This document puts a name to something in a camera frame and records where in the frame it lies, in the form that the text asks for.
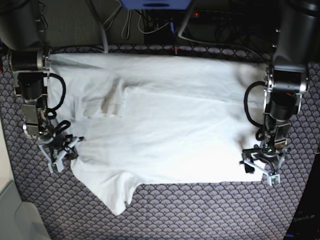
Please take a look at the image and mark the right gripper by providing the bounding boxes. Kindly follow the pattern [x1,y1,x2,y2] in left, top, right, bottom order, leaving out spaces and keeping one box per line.
[37,133,85,173]

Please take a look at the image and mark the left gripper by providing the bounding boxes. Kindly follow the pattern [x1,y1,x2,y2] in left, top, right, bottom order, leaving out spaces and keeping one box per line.
[239,145,288,186]

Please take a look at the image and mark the white T-shirt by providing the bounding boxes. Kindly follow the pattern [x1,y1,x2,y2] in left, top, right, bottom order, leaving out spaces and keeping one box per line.
[50,53,265,216]

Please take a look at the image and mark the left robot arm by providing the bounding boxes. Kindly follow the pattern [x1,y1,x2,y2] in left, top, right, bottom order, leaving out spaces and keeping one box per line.
[241,0,320,186]

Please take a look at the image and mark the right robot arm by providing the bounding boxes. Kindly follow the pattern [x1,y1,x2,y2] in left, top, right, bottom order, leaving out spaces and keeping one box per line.
[0,0,83,173]

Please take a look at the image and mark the fan-patterned table cloth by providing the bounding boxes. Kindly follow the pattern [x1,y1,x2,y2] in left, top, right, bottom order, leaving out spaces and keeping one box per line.
[0,55,320,240]

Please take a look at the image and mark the black power strip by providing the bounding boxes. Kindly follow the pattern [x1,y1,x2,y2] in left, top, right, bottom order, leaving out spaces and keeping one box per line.
[191,9,245,23]

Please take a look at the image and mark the blue box at top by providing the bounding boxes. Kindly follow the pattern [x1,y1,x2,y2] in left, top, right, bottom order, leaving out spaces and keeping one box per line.
[121,0,192,10]

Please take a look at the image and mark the white cable loop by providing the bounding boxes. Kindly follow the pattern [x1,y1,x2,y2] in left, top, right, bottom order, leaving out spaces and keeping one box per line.
[121,9,132,40]

